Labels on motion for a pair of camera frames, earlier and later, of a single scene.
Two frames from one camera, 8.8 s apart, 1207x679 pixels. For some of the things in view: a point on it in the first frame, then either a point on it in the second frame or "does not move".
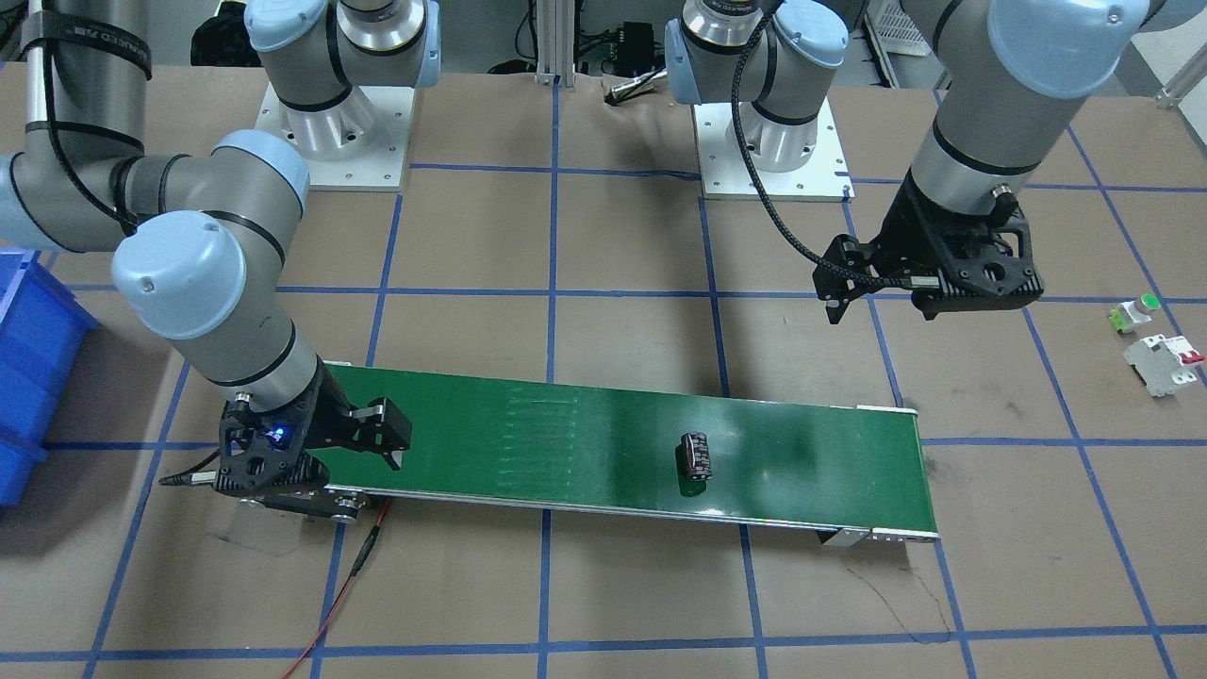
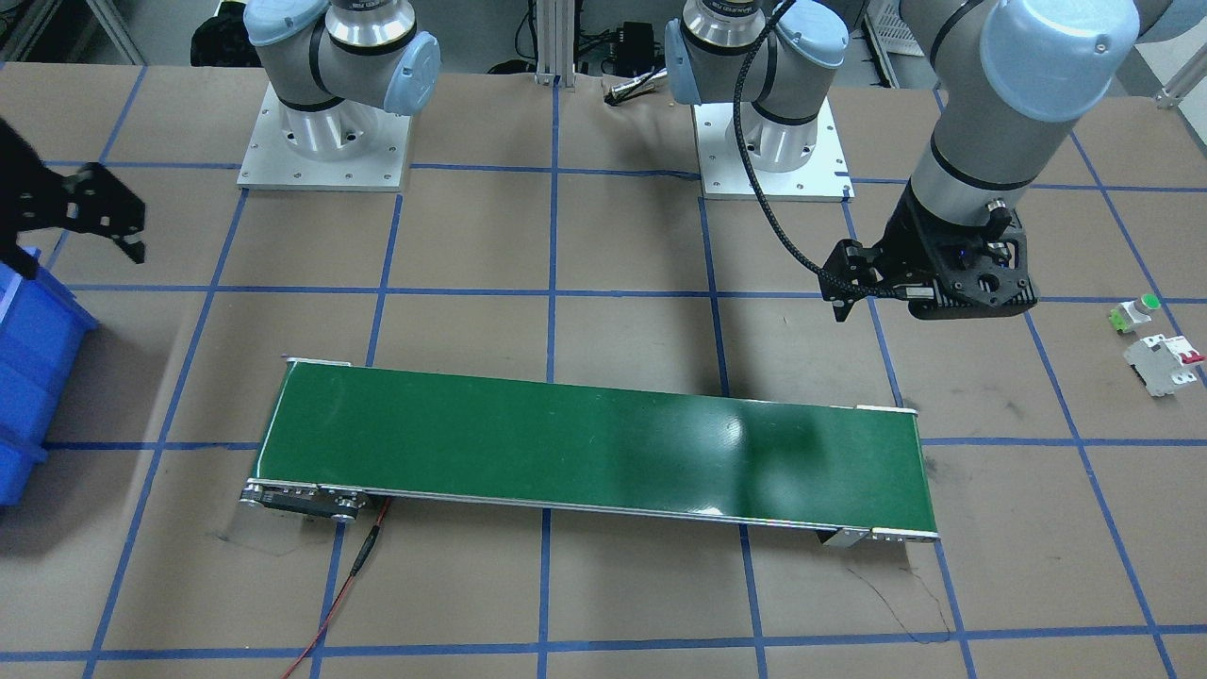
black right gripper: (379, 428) → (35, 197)
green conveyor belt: (842, 470) does not move
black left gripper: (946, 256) does not move
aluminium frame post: (555, 42) does not move
